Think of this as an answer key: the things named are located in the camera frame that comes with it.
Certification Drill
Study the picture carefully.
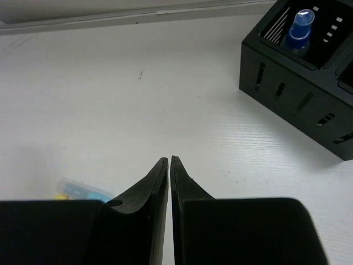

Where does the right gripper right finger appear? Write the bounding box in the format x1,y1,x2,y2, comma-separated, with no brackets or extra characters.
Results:
170,156,328,264

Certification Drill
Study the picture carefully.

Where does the yellow cap highlighter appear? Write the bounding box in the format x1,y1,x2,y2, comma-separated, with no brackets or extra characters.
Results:
55,194,69,200

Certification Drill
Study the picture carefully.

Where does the black slotted organizer box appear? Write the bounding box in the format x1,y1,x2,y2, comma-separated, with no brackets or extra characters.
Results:
239,1,352,161

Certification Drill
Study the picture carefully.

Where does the blue spray bottle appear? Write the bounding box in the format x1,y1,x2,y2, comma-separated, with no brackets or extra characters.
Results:
280,9,315,57

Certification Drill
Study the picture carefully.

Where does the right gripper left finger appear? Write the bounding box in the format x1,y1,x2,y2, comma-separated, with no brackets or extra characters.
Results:
1,157,168,264

